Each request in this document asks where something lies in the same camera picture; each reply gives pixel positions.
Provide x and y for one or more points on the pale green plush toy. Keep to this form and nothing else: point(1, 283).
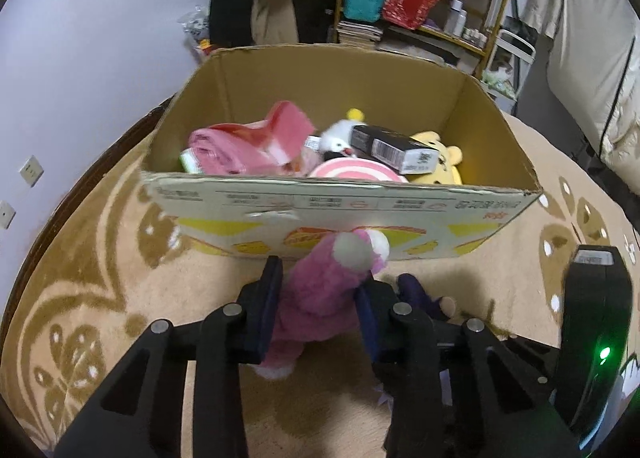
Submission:
point(190, 160)

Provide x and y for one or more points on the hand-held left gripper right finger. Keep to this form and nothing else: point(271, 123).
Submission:
point(367, 323)

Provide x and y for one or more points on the pink plastic bag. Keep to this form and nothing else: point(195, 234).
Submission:
point(225, 148)

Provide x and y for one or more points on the beige hanging garment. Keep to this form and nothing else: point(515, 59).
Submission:
point(275, 8)

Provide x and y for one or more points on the stack of books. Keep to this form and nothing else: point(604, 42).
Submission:
point(357, 33)

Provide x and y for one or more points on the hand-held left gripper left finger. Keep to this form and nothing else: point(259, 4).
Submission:
point(270, 310)

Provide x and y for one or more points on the white fabric cover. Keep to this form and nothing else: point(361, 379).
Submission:
point(580, 38)

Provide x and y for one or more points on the white wall outlet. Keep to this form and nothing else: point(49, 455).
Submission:
point(31, 170)
point(7, 214)

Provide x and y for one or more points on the printed cardboard box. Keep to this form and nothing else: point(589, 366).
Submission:
point(325, 83)

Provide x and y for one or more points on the pile of small packets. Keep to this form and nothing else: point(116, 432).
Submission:
point(197, 33)

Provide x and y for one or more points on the lavender haired plush doll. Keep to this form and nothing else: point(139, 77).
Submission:
point(417, 290)

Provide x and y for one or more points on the yellow wooden shelf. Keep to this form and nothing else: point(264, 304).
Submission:
point(502, 3)

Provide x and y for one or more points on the white metal rack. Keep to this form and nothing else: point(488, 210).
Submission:
point(515, 45)

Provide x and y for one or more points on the pink swirl round cushion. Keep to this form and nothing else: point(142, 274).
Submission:
point(350, 170)

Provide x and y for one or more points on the pink plush toy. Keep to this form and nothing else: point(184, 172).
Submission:
point(320, 298)

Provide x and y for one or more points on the white fluffy plush yellow feet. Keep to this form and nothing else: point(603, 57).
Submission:
point(335, 138)

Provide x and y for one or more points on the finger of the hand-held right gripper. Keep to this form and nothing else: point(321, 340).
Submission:
point(532, 368)

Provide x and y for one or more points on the white bottles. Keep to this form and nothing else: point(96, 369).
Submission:
point(456, 18)

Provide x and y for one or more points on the black printed package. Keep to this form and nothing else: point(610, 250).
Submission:
point(385, 143)

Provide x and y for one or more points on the yellow bear plush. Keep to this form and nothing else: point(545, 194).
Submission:
point(445, 163)

